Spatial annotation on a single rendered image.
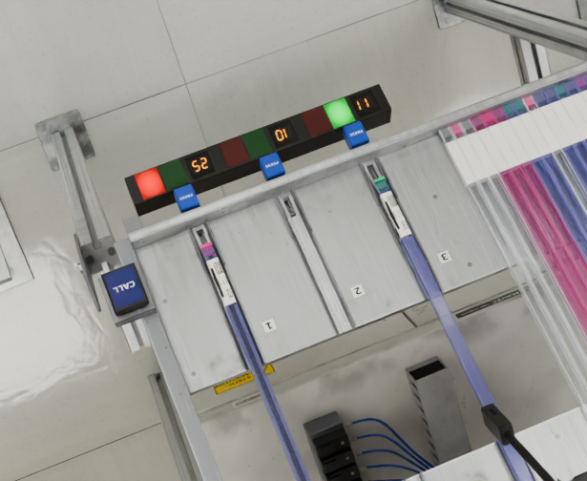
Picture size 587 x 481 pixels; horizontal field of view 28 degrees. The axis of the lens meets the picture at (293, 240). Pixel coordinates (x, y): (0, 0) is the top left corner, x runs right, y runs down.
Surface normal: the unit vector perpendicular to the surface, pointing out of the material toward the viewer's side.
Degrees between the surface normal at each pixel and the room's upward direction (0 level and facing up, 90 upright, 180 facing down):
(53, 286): 0
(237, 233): 44
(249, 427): 0
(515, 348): 0
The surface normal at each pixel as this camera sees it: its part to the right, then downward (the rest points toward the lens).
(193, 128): 0.25, 0.30
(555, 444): -0.03, -0.40
